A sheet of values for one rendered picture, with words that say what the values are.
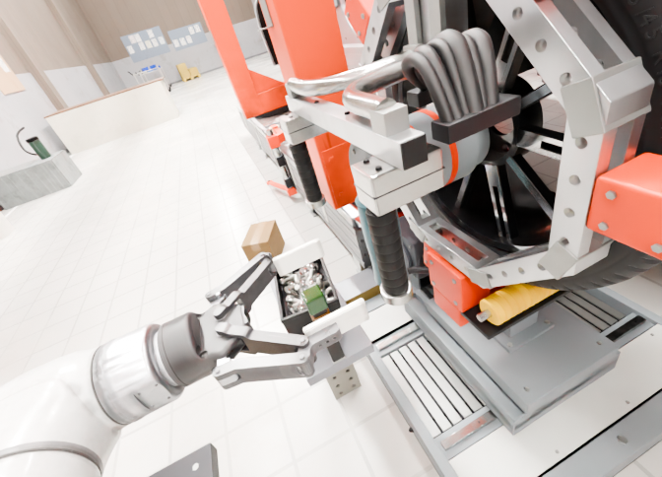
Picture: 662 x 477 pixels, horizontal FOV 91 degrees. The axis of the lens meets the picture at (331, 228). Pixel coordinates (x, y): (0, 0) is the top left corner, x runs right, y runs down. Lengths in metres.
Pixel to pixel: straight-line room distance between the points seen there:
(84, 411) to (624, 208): 0.56
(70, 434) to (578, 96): 0.57
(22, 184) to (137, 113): 3.07
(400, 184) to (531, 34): 0.21
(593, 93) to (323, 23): 0.75
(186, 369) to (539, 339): 0.92
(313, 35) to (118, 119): 7.55
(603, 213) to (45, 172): 5.87
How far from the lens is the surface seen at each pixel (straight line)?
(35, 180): 6.00
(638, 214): 0.44
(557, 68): 0.44
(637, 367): 1.31
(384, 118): 0.34
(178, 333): 0.39
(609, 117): 0.43
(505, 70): 0.63
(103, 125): 8.47
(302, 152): 0.68
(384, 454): 1.18
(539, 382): 1.03
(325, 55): 1.03
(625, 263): 0.60
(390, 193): 0.36
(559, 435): 1.14
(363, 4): 0.74
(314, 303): 0.64
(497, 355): 1.06
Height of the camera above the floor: 1.10
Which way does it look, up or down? 33 degrees down
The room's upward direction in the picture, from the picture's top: 18 degrees counter-clockwise
